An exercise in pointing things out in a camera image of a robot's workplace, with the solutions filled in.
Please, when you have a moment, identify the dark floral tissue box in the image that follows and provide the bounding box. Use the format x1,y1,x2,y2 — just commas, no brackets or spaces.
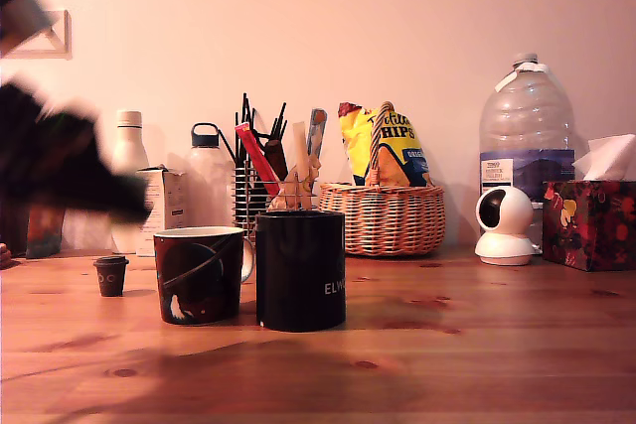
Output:
541,180,636,273

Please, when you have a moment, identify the wicker basket with handle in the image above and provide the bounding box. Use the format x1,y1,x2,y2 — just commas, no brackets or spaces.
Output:
317,100,447,257

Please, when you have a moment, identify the blue sachet stick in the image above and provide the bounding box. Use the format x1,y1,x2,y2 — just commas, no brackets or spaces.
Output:
306,107,329,158

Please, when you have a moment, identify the red sachet stick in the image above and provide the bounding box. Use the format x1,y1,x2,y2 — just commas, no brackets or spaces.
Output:
235,122,281,197

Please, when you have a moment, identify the large clear water bottle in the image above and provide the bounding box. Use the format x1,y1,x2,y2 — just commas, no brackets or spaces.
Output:
479,52,576,246

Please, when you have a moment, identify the white tissue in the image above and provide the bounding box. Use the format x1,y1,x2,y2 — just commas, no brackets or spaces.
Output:
571,133,636,183

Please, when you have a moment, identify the black mug with white lettering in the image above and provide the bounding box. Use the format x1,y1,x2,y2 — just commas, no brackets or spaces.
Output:
254,210,348,333

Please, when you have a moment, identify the white wall switch plate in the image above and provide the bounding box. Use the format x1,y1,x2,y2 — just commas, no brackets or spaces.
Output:
7,9,73,61

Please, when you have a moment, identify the white printed carton box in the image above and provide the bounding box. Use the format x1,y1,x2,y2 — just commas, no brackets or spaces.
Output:
134,164,189,257

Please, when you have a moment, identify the wire mesh holder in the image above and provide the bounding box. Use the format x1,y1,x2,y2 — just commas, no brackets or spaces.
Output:
231,165,319,237

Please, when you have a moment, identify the dark mug with planet print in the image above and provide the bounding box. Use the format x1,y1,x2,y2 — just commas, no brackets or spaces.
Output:
152,226,256,326

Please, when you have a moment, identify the clear bottle with dark cap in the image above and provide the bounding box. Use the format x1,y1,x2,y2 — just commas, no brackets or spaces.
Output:
184,122,236,229

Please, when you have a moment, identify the white metal bottle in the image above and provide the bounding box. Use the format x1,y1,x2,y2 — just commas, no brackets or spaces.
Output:
109,109,150,255

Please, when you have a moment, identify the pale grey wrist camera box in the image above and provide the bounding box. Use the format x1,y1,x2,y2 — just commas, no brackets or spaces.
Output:
0,0,59,56

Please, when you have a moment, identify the dark brown coffee capsule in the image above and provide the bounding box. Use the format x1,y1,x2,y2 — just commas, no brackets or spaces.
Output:
92,255,130,298

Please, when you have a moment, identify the yellow tortilla chips bag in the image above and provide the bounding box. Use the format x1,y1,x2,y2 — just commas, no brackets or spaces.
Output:
338,101,431,188

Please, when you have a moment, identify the beige sachet stick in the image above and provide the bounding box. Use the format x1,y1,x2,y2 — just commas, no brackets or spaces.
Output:
291,120,313,210

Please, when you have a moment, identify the orange paper pouch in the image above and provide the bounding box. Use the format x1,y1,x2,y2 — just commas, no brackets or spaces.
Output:
27,205,67,260

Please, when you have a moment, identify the dark brown sachet stick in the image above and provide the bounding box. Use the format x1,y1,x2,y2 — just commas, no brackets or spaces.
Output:
262,138,289,183

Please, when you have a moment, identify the small white round camera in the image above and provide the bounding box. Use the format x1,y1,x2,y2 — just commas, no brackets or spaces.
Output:
474,186,542,267

